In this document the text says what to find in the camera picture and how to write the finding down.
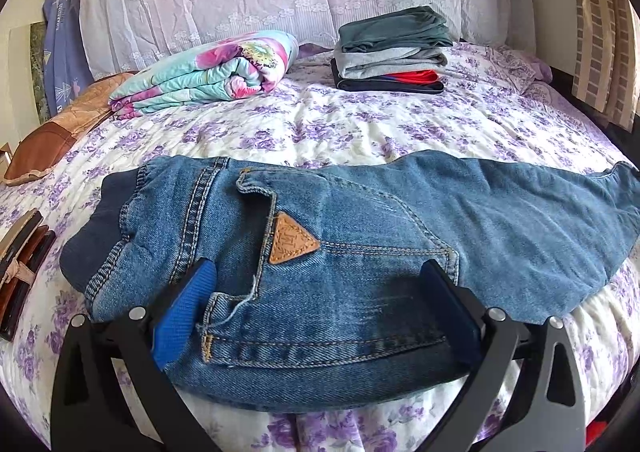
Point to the folded pink floral quilt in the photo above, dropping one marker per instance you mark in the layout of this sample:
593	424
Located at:
200	74

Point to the blue patterned cloth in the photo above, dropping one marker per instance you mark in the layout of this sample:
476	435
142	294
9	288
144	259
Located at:
67	46

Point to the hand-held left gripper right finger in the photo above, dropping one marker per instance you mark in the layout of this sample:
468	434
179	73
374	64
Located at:
450	312

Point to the folded teal garment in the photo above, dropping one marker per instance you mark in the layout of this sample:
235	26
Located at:
395	29

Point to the beige checked curtain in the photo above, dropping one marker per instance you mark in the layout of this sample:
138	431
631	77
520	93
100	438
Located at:
605	31

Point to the brown and black leather belt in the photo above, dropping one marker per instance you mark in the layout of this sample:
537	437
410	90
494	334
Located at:
25	272

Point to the folded grey garment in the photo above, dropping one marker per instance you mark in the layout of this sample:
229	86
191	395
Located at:
380	61

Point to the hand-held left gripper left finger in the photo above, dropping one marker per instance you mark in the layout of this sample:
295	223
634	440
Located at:
185	312

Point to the purple floral bedspread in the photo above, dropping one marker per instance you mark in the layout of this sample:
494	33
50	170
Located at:
350	131

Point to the brown cushion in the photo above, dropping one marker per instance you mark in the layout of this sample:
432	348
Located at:
65	131

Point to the green framed picture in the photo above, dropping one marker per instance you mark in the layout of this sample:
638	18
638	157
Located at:
39	66

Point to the folded red garment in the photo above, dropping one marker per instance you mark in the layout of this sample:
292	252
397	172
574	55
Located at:
415	77

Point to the blue denim pants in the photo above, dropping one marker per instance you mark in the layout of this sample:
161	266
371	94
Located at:
350	282

